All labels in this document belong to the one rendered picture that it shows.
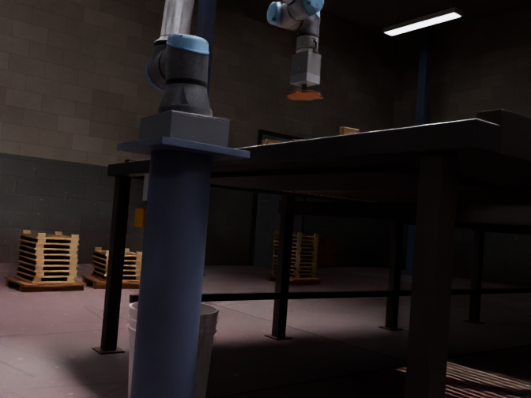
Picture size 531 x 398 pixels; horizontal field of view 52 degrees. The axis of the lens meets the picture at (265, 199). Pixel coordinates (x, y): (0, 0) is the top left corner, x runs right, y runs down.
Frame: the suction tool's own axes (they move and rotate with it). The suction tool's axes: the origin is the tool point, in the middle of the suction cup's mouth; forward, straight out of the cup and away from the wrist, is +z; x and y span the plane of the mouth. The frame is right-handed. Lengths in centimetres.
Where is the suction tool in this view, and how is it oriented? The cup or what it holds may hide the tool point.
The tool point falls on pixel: (303, 97)
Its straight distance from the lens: 192.1
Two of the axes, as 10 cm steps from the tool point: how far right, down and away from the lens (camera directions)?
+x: -7.7, -0.9, -6.4
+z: -0.7, 10.0, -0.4
